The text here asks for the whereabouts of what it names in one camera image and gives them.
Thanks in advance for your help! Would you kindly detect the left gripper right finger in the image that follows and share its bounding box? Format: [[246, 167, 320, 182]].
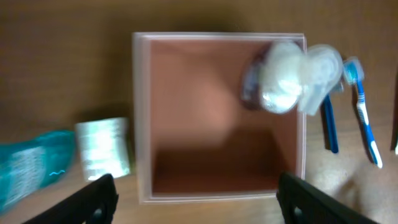
[[276, 172, 376, 224]]

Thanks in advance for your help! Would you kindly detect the blue disposable razor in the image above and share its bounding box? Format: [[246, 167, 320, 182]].
[[320, 82, 344, 154]]

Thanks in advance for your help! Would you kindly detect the clear purple soap pump bottle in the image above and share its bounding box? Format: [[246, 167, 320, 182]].
[[241, 40, 343, 116]]

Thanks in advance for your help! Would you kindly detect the blue mouthwash bottle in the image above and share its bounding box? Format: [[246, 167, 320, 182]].
[[1, 130, 76, 213]]

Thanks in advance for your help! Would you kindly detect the blue white toothbrush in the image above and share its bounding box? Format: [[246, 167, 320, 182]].
[[343, 57, 383, 169]]

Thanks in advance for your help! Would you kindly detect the green white small box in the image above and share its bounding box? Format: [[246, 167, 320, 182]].
[[75, 118, 131, 181]]

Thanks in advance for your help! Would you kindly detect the white open cardboard box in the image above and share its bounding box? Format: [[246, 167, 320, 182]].
[[132, 32, 307, 203]]

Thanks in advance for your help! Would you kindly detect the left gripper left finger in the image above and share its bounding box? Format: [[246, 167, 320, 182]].
[[24, 174, 119, 224]]

